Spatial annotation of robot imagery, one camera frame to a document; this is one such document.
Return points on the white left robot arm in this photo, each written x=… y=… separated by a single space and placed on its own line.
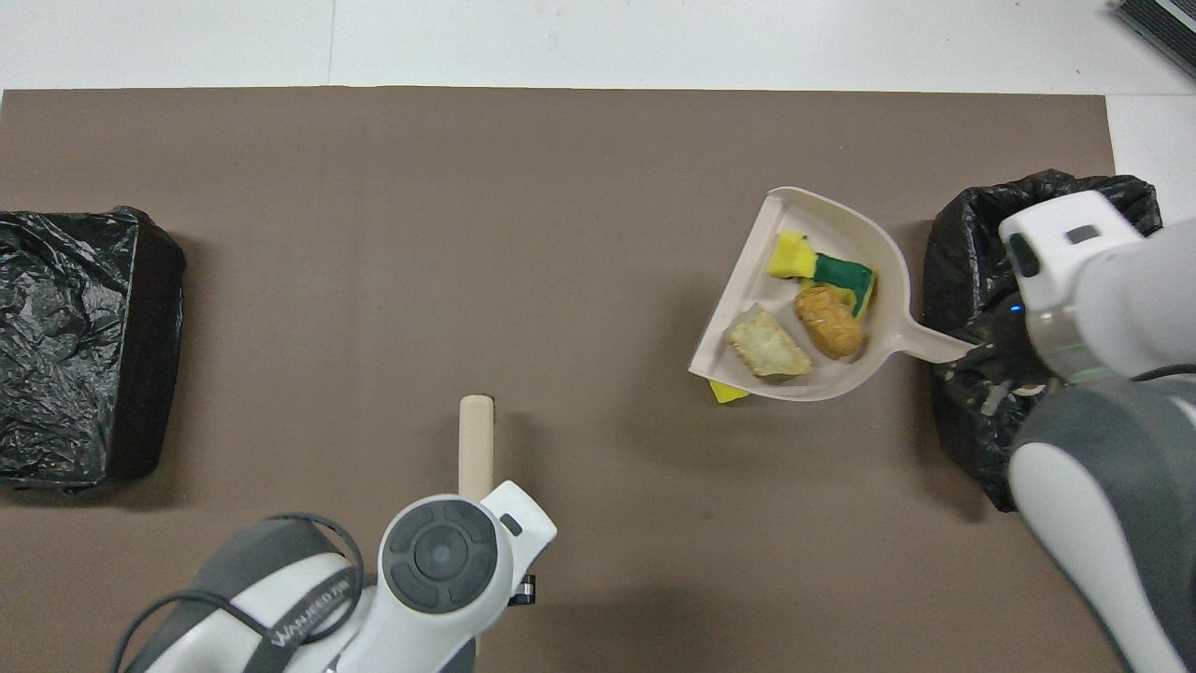
x=439 y=556

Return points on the large black bag-lined bin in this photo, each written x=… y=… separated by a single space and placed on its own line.
x=972 y=243

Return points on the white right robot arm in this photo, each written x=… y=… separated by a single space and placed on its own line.
x=1121 y=299

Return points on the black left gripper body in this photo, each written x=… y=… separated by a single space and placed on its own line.
x=524 y=590

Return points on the beige plastic dustpan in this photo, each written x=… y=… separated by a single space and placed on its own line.
x=822 y=224

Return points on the brown table mat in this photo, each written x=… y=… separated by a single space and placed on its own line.
x=374 y=234

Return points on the small black bag-lined bin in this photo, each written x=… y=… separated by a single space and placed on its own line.
x=75 y=346

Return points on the yellow and green sponge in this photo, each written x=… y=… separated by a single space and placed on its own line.
x=846 y=279

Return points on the black ribbed object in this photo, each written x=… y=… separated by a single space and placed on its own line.
x=1163 y=28

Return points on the beige brush with black bristles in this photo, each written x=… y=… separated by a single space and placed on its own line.
x=476 y=444

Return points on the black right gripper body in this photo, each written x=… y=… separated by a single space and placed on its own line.
x=1009 y=341

